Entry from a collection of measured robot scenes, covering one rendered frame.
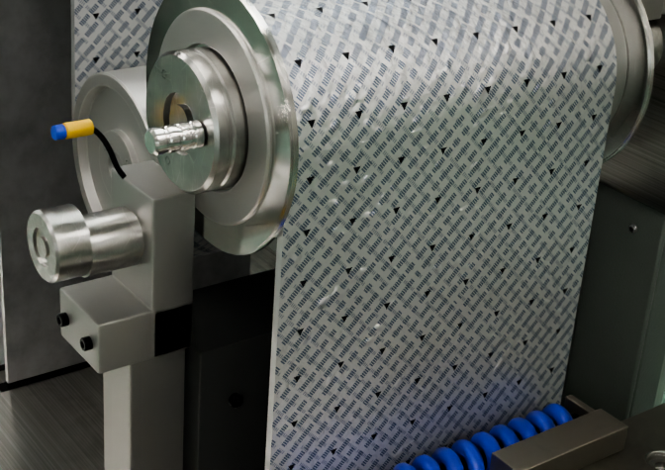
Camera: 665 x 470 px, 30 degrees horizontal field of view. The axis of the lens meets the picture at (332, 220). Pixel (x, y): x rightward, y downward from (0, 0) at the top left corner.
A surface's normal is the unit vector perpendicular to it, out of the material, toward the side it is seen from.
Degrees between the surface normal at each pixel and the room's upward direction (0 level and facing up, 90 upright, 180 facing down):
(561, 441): 0
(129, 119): 90
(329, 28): 32
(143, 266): 90
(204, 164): 90
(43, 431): 0
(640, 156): 90
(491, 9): 37
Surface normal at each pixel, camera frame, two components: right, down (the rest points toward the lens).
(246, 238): -0.81, 0.20
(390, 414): 0.58, 0.38
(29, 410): 0.07, -0.90
